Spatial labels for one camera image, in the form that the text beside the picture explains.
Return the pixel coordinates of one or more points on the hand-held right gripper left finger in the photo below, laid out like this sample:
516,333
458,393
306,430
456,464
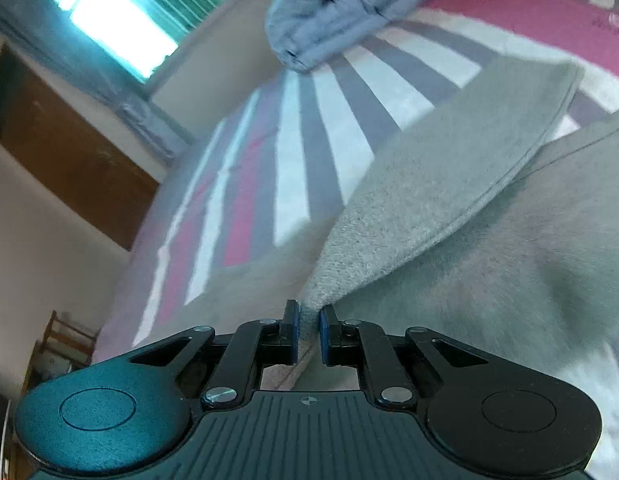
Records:
291,331

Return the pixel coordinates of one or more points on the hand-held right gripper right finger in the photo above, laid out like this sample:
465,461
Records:
328,336

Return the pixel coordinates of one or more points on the grey pants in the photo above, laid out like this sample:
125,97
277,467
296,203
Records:
439,210

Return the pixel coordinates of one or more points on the striped pink bed sheet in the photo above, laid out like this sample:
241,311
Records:
299,160

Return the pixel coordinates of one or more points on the wooden chair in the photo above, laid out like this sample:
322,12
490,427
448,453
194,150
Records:
64,335

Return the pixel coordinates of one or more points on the brown wooden door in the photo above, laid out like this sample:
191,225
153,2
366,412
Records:
64,150

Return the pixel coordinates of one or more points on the grey-blue curtain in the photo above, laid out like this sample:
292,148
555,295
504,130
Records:
89,85

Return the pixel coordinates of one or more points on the blue folded duvet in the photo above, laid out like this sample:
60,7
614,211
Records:
339,10

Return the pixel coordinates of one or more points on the window with green blind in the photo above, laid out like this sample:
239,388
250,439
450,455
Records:
114,20

